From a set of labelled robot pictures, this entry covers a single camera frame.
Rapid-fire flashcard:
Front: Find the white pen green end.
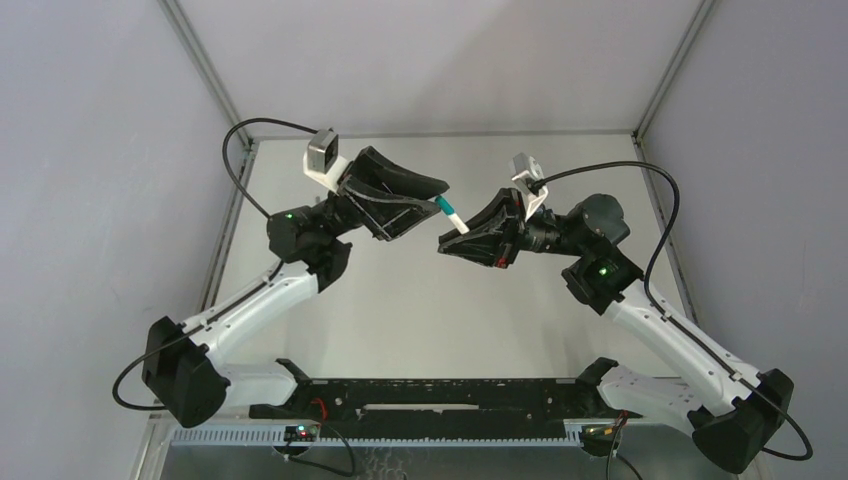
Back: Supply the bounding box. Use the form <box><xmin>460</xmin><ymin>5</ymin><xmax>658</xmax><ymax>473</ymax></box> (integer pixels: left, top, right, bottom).
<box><xmin>444</xmin><ymin>213</ymin><xmax>470</xmax><ymax>235</ymax></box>

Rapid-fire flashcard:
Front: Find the green pen cap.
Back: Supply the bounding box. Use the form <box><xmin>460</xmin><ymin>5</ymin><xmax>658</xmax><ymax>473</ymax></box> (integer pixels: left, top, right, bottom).
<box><xmin>434</xmin><ymin>196</ymin><xmax>457</xmax><ymax>218</ymax></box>

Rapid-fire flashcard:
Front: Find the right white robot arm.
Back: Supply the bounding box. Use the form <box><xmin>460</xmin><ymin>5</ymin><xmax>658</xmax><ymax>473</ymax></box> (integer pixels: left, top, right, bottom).
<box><xmin>438</xmin><ymin>188</ymin><xmax>794</xmax><ymax>474</ymax></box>

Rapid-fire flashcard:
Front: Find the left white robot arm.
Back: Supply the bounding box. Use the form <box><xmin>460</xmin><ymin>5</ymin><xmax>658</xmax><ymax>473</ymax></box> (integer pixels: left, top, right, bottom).
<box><xmin>142</xmin><ymin>146</ymin><xmax>449</xmax><ymax>428</ymax></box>

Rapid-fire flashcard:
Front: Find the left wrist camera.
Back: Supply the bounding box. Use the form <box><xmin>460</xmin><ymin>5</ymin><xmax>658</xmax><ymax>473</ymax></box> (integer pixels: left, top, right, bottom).
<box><xmin>303</xmin><ymin>129</ymin><xmax>351</xmax><ymax>193</ymax></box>

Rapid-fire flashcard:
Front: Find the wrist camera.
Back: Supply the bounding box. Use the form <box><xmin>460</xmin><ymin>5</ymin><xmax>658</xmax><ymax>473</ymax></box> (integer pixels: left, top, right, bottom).
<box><xmin>510</xmin><ymin>153</ymin><xmax>549</xmax><ymax>220</ymax></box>
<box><xmin>303</xmin><ymin>129</ymin><xmax>351</xmax><ymax>193</ymax></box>

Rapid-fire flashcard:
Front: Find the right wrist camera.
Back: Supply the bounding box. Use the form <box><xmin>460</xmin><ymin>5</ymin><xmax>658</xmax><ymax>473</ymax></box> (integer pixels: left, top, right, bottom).
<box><xmin>510</xmin><ymin>153</ymin><xmax>549</xmax><ymax>220</ymax></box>

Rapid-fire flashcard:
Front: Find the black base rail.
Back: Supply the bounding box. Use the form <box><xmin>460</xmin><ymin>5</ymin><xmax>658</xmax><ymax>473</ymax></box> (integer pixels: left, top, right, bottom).
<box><xmin>248</xmin><ymin>359</ymin><xmax>619</xmax><ymax>443</ymax></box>

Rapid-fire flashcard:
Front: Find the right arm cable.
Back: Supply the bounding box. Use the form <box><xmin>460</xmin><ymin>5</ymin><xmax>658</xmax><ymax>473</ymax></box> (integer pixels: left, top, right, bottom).
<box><xmin>533</xmin><ymin>160</ymin><xmax>815</xmax><ymax>480</ymax></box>

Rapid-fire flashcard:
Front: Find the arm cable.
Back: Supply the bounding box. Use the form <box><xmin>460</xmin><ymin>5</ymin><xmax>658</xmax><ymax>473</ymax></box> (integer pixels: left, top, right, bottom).
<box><xmin>533</xmin><ymin>160</ymin><xmax>815</xmax><ymax>480</ymax></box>
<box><xmin>111</xmin><ymin>117</ymin><xmax>359</xmax><ymax>480</ymax></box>

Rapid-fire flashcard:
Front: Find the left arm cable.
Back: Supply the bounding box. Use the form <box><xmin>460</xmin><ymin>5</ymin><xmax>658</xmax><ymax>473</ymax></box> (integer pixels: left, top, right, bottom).
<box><xmin>111</xmin><ymin>117</ymin><xmax>359</xmax><ymax>480</ymax></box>

